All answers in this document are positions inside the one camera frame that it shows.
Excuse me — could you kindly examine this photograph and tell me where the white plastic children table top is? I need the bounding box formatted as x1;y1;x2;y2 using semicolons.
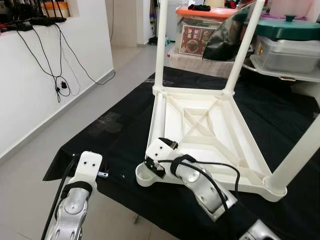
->
135;84;289;203

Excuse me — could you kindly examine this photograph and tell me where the clear tape patch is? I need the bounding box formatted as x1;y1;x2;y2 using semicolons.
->
96;112;124;134

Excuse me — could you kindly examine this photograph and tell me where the white low storage box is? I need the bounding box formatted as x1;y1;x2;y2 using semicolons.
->
167;46;242;77

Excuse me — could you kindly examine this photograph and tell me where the black power plug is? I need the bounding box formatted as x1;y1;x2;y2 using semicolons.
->
54;75;72;99

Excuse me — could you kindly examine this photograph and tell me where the black floor mop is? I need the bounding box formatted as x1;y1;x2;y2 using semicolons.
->
149;34;162;47

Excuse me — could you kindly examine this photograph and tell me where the red printed carton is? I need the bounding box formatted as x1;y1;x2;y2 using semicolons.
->
180;25;217;56

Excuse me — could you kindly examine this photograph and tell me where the black table cloth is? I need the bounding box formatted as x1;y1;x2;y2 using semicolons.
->
42;65;320;240

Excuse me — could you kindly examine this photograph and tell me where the black glossy bag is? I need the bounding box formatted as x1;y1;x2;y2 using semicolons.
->
202;4;257;62

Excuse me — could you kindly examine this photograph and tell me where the black round wok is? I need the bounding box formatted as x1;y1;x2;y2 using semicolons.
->
239;61;302;84

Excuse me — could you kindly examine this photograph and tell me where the clear storage box orange lid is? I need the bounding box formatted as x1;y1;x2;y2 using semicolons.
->
175;4;242;57

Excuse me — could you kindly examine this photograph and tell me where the small black object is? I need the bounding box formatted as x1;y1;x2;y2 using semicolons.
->
188;3;212;12

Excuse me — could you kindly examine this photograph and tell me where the clear plastic storage bin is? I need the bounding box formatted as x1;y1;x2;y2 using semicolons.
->
249;36;320;77

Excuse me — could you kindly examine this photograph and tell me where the green round pot lid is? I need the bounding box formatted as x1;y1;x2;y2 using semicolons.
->
252;14;320;42

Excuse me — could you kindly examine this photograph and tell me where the black wifi router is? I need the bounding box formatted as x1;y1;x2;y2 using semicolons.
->
27;0;68;27

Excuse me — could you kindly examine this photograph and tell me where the orange lidded jar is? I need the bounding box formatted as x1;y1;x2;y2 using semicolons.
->
42;1;70;19

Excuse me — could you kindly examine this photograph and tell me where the pink storage box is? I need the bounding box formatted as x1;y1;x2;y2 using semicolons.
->
270;0;320;21

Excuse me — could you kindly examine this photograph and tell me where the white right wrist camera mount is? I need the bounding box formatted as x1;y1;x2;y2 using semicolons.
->
145;138;176;174

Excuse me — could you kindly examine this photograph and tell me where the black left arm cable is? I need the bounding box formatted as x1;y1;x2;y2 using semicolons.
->
41;156;79;240

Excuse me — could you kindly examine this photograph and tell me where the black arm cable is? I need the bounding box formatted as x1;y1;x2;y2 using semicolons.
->
157;158;242;213
41;156;79;240

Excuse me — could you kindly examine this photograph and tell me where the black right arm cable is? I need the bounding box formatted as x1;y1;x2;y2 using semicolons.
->
157;158;242;213

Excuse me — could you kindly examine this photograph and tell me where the black floor cable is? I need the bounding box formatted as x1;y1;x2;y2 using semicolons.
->
54;22;117;87

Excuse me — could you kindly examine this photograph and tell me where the black wall cable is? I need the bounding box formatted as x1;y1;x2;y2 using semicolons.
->
14;24;72;104

